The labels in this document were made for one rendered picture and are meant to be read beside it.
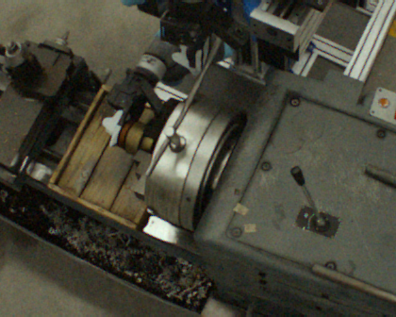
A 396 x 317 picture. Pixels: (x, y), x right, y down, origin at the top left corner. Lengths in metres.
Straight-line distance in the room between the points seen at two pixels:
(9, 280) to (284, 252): 1.73
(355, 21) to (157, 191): 1.65
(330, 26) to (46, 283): 1.72
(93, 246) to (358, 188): 1.01
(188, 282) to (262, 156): 0.74
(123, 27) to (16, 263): 1.31
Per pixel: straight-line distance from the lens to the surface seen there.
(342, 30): 2.73
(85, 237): 1.99
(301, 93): 1.34
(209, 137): 1.31
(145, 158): 1.46
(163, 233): 1.64
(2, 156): 1.76
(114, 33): 3.07
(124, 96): 1.54
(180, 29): 1.16
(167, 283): 1.89
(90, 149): 1.76
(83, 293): 2.57
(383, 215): 1.24
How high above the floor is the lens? 2.42
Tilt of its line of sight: 63 degrees down
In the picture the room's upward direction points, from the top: 11 degrees counter-clockwise
